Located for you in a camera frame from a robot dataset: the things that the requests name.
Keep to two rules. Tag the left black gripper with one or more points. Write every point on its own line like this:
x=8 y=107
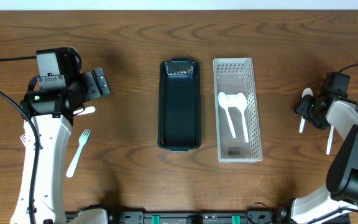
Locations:
x=89 y=84

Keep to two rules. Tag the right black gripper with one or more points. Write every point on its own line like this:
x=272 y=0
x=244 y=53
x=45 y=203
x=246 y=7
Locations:
x=301 y=109

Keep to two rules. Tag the white plastic spoon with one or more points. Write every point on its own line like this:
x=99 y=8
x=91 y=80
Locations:
x=330 y=140
x=241 y=104
x=224 y=103
x=306 y=91

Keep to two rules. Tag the white plastic fork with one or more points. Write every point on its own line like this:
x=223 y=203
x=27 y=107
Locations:
x=23 y=139
x=83 y=139
x=87 y=110

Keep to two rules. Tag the clear perforated plastic basket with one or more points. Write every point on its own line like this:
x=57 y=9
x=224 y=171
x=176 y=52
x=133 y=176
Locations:
x=233 y=76

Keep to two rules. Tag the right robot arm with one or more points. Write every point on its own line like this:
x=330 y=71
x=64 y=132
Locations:
x=331 y=109

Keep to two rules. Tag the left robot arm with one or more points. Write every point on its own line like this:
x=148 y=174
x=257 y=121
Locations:
x=50 y=105

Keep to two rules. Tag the black plastic basket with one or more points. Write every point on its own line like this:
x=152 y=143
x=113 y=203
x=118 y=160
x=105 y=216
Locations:
x=179 y=105

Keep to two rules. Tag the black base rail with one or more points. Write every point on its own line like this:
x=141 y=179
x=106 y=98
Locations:
x=103 y=214

